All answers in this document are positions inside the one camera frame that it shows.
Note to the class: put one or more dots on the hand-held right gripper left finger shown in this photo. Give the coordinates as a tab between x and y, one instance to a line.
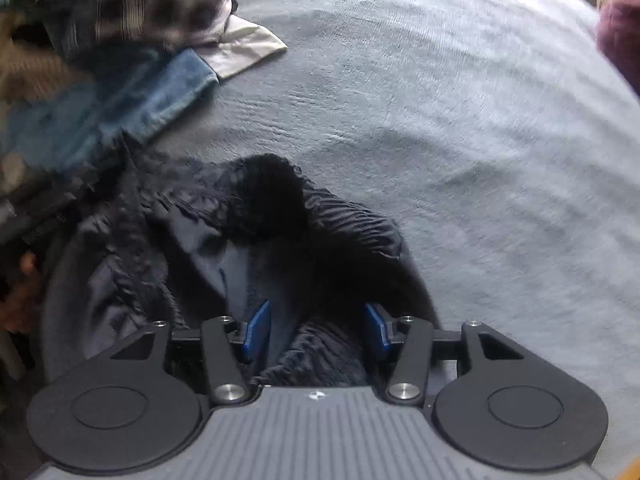
257	327

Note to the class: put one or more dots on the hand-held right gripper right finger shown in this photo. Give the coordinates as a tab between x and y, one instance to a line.
377	327

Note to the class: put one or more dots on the dark navy garment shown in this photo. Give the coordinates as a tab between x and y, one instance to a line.
190	240

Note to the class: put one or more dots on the grey bed blanket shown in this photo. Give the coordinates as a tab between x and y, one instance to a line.
425	135

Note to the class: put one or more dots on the blue jeans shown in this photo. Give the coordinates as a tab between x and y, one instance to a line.
150	95

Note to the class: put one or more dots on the white cloth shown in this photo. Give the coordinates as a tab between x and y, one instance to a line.
245	45

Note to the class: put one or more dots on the brown knit garment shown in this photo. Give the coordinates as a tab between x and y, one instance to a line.
35	75

